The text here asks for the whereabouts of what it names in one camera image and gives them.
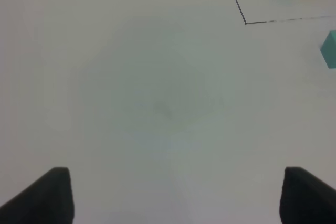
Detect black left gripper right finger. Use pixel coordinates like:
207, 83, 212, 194
279, 167, 335, 224

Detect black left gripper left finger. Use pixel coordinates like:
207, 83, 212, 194
1, 167, 75, 223

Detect teal block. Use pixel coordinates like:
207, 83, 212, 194
320, 30, 336, 69

